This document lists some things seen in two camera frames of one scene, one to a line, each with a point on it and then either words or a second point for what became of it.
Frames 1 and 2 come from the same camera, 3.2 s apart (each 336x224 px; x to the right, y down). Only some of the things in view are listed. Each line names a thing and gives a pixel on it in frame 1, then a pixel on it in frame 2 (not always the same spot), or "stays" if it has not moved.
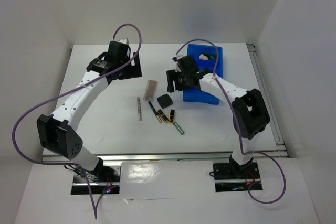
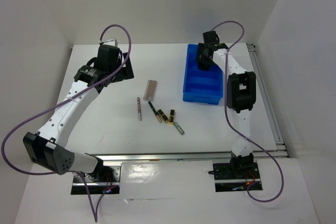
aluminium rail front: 281,150 stays
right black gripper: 172,75 to 201,48
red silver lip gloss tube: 139,114 stays
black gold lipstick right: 171,118 stays
